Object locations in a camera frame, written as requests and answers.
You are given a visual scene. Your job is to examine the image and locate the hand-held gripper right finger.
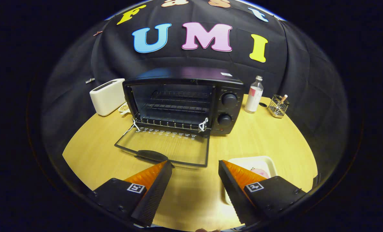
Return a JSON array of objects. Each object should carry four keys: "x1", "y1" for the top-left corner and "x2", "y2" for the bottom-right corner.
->
[{"x1": 218, "y1": 160, "x2": 308, "y2": 227}]

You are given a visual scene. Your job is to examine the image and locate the white bread toaster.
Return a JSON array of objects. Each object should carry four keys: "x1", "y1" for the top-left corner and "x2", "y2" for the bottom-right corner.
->
[{"x1": 89, "y1": 78, "x2": 126, "y2": 117}]

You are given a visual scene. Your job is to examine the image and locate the metal wire basket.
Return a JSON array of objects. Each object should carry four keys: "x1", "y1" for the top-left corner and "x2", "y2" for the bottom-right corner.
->
[{"x1": 268, "y1": 94, "x2": 290, "y2": 119}]

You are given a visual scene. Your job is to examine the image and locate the cream rectangular food tray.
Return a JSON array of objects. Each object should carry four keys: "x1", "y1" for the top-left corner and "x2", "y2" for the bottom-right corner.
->
[{"x1": 224, "y1": 156, "x2": 278, "y2": 205}]

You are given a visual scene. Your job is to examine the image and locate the pink ham slice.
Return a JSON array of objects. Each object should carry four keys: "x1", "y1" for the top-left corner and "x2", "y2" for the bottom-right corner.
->
[{"x1": 250, "y1": 168, "x2": 271, "y2": 179}]

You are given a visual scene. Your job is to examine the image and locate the clear bottle pink label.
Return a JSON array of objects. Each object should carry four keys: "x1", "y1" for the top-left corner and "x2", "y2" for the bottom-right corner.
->
[{"x1": 244, "y1": 75, "x2": 264, "y2": 114}]

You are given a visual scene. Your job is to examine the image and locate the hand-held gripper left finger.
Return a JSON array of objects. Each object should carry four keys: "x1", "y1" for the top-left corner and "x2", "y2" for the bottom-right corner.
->
[{"x1": 88, "y1": 160, "x2": 173, "y2": 227}]

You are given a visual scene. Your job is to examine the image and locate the black toaster oven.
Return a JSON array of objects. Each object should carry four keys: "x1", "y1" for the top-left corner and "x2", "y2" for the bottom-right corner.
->
[{"x1": 114, "y1": 67, "x2": 245, "y2": 168}]

